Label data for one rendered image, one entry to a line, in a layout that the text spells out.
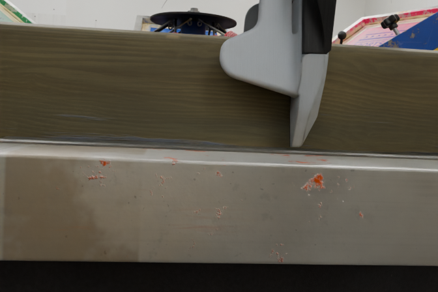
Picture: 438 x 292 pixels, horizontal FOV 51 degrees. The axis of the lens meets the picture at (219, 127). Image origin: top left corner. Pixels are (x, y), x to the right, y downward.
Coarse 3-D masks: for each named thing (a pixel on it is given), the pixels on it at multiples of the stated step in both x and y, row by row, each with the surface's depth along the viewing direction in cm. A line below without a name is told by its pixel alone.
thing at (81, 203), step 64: (0, 192) 16; (64, 192) 16; (128, 192) 16; (192, 192) 17; (256, 192) 17; (320, 192) 17; (384, 192) 17; (0, 256) 16; (64, 256) 16; (128, 256) 16; (192, 256) 17; (256, 256) 17; (320, 256) 17; (384, 256) 18
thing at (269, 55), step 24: (264, 0) 26; (288, 0) 26; (264, 24) 26; (288, 24) 26; (240, 48) 26; (264, 48) 26; (288, 48) 26; (240, 72) 26; (264, 72) 26; (288, 72) 26; (312, 72) 25; (312, 96) 26; (312, 120) 27
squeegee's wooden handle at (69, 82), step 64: (0, 64) 26; (64, 64) 26; (128, 64) 27; (192, 64) 27; (384, 64) 28; (0, 128) 26; (64, 128) 27; (128, 128) 27; (192, 128) 28; (256, 128) 28; (320, 128) 28; (384, 128) 29
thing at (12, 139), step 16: (48, 144) 26; (64, 144) 26; (80, 144) 26; (96, 144) 26; (112, 144) 26; (128, 144) 26; (144, 144) 26; (160, 144) 27; (176, 144) 27; (192, 144) 27
